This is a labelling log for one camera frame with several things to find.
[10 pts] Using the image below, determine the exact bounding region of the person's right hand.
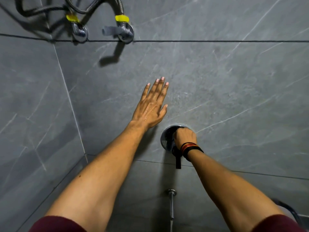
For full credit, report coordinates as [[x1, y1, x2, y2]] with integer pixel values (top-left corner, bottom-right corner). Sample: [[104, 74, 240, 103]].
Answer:
[[173, 127, 197, 150]]

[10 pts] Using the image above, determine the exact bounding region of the person's left hand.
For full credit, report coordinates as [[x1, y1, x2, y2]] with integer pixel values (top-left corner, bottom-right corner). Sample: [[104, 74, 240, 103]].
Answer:
[[132, 77, 169, 129]]

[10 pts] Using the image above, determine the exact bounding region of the chrome shower mixer valve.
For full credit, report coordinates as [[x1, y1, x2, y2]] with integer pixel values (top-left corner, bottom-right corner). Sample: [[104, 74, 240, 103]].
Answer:
[[160, 125, 192, 169]]

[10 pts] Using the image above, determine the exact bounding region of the person's left forearm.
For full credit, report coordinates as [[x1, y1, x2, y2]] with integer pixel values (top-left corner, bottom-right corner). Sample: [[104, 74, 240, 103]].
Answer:
[[45, 120, 148, 232]]

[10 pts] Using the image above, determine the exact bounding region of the person's right forearm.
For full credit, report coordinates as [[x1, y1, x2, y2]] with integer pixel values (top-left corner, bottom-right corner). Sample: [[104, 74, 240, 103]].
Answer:
[[187, 149, 285, 232]]

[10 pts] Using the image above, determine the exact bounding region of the red and black thread wristband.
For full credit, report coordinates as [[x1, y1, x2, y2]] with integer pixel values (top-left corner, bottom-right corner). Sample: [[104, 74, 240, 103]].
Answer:
[[180, 142, 204, 162]]

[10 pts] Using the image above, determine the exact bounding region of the chrome angle valve with lever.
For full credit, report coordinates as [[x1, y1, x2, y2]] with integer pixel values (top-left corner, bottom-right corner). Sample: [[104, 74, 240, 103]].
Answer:
[[102, 22, 135, 44]]

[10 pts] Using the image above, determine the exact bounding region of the maroon right sleeve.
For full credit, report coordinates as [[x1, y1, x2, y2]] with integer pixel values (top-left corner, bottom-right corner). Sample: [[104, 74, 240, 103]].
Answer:
[[251, 214, 307, 232]]

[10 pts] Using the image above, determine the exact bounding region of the maroon sleeve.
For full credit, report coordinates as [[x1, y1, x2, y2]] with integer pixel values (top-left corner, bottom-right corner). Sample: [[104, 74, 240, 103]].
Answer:
[[251, 214, 307, 232], [28, 216, 87, 232]]

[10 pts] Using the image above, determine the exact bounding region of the maroon left sleeve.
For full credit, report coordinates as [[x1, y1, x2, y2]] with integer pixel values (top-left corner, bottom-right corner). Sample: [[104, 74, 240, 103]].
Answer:
[[28, 216, 87, 232]]

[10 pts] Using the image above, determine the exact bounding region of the chrome wall spout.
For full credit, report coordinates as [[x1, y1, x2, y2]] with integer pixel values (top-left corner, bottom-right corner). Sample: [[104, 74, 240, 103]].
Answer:
[[165, 189, 177, 232]]

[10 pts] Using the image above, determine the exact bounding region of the braided metal hose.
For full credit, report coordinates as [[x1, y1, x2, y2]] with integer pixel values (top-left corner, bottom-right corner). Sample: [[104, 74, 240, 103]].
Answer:
[[15, 0, 73, 18], [64, 0, 125, 16]]

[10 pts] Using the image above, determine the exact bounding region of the black curved hose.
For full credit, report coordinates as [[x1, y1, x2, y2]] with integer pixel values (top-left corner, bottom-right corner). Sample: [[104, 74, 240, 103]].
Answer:
[[271, 198, 303, 226]]

